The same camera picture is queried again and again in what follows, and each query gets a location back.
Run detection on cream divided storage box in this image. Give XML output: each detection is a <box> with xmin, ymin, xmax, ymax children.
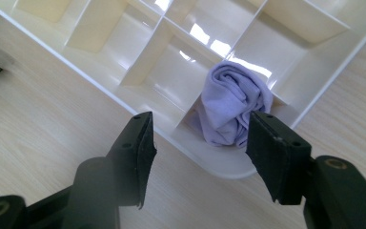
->
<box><xmin>0</xmin><ymin>0</ymin><xmax>366</xmax><ymax>180</ymax></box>

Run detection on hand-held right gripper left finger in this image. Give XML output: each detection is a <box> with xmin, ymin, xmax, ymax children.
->
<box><xmin>106</xmin><ymin>111</ymin><xmax>157</xmax><ymax>209</ymax></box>

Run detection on light purple sock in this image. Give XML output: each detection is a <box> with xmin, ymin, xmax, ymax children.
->
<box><xmin>192</xmin><ymin>60</ymin><xmax>275</xmax><ymax>149</ymax></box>

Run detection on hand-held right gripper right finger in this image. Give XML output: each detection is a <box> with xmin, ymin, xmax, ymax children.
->
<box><xmin>245</xmin><ymin>110</ymin><xmax>313</xmax><ymax>206</ymax></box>

